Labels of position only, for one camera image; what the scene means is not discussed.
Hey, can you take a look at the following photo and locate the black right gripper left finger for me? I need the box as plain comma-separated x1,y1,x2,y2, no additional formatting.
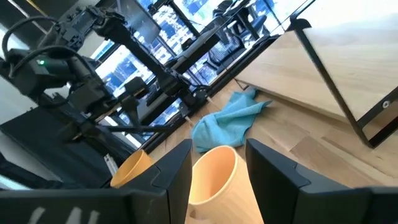
0,139,193,224

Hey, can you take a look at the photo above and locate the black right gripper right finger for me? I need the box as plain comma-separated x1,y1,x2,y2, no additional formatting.
246,139,398,224

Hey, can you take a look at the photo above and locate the yellow plastic cup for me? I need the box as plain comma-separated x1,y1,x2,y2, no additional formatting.
110,149,155,189

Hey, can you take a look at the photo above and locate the peach mug with handle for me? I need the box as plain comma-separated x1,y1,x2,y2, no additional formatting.
185,145,265,224

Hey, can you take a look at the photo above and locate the wooden shelf with black legs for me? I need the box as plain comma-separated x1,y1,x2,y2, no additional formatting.
234,17,398,149

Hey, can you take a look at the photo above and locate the blue microfibre cloth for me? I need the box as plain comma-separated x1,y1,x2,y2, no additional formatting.
191,88,271,154

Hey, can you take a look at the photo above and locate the black mesh office chair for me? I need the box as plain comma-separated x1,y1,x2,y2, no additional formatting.
206,27,246,74

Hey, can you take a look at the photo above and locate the black office desk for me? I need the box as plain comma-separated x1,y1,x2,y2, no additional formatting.
169,26,223,74

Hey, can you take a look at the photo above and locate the black aluminium table frame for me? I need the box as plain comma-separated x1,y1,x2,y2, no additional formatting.
136,34,280,153

